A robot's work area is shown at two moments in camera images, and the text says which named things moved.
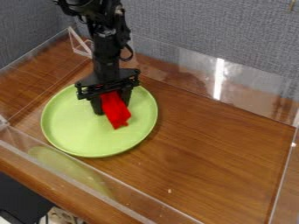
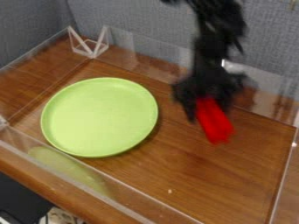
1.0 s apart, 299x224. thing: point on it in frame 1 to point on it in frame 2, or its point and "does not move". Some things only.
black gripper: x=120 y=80 to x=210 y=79
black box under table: x=23 y=206 does not move
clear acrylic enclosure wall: x=201 y=150 does not move
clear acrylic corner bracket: x=82 y=46 does not move
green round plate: x=85 y=134 does not move
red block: x=117 y=111 to x=216 y=121
